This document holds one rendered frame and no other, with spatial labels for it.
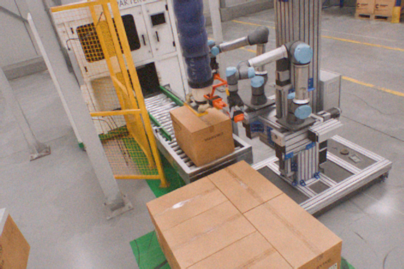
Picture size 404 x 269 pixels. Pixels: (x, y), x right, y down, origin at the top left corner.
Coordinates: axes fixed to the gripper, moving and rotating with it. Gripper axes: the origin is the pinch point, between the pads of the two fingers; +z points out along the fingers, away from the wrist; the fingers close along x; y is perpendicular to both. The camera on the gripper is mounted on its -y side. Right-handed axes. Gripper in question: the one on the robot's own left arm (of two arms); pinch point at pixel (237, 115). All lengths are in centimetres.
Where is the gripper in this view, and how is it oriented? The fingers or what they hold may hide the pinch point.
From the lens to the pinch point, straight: 230.4
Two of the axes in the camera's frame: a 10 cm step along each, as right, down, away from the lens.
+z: 1.6, 8.5, 5.0
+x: -9.0, 3.3, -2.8
